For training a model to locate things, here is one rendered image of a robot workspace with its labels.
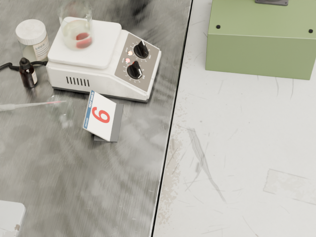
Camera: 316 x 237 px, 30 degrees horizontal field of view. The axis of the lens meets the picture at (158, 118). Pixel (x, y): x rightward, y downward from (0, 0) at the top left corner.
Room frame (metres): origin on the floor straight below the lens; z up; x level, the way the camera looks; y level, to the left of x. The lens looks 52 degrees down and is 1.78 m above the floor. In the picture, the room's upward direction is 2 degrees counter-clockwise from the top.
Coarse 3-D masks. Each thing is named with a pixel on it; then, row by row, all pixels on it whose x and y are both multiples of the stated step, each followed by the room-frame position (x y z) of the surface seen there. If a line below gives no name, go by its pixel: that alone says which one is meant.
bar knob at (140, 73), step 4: (132, 64) 0.77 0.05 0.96; (136, 64) 0.77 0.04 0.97; (128, 68) 0.77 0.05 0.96; (132, 68) 0.77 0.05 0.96; (136, 68) 0.76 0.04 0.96; (140, 68) 0.76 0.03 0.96; (128, 72) 0.76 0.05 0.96; (132, 72) 0.76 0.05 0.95; (136, 72) 0.76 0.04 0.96; (140, 72) 0.75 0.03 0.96; (132, 76) 0.75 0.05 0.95; (136, 76) 0.75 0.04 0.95; (140, 76) 0.75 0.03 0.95
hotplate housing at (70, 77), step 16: (128, 32) 0.86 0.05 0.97; (48, 64) 0.77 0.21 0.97; (64, 64) 0.77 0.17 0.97; (112, 64) 0.77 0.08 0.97; (64, 80) 0.76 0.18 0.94; (80, 80) 0.75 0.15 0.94; (96, 80) 0.75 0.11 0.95; (112, 80) 0.74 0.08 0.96; (112, 96) 0.74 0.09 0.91; (128, 96) 0.73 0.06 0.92; (144, 96) 0.72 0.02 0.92
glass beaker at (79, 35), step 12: (72, 0) 0.84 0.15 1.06; (84, 0) 0.84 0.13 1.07; (60, 12) 0.82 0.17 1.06; (72, 12) 0.84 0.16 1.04; (84, 12) 0.84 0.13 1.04; (60, 24) 0.81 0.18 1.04; (72, 24) 0.78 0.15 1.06; (84, 24) 0.79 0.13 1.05; (72, 36) 0.79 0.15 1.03; (84, 36) 0.79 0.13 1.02; (72, 48) 0.79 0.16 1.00; (84, 48) 0.79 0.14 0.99
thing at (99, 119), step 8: (96, 96) 0.72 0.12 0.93; (96, 104) 0.70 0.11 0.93; (104, 104) 0.71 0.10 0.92; (112, 104) 0.72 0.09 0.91; (96, 112) 0.69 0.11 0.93; (104, 112) 0.69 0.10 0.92; (96, 120) 0.67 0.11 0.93; (104, 120) 0.68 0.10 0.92; (96, 128) 0.65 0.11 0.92; (104, 128) 0.66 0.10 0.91; (104, 136) 0.64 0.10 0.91
